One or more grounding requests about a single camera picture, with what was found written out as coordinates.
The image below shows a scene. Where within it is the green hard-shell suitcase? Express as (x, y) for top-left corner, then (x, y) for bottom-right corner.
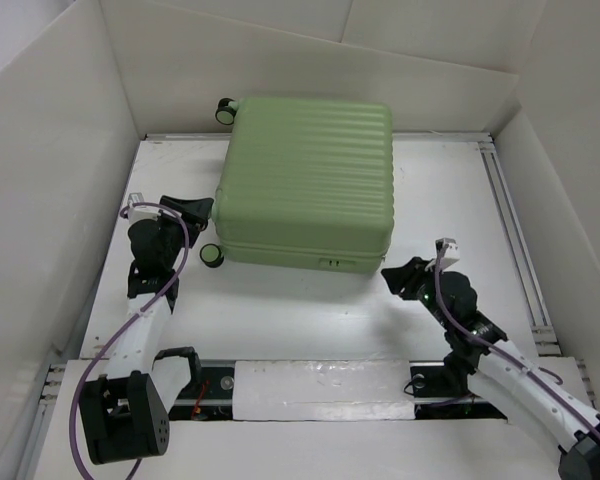
(212, 97), (394, 274)

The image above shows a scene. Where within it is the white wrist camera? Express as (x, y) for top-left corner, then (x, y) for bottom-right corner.
(119, 192), (160, 225)
(436, 238), (460, 271)

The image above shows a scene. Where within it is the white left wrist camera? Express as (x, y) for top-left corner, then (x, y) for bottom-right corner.
(119, 192), (160, 225)

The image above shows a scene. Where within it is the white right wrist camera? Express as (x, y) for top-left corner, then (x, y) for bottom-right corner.
(436, 238), (460, 271)

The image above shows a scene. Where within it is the black metal base rail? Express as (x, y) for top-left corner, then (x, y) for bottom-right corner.
(170, 360), (503, 422)

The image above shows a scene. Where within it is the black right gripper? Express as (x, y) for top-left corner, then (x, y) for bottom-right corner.
(379, 256), (452, 330)

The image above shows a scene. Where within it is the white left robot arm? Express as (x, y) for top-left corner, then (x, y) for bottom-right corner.
(70, 194), (214, 465)

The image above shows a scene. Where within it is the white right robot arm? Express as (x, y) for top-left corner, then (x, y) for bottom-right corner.
(381, 257), (600, 479)

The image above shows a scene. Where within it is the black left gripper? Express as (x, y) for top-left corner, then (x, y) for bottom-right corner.
(154, 198), (214, 269)

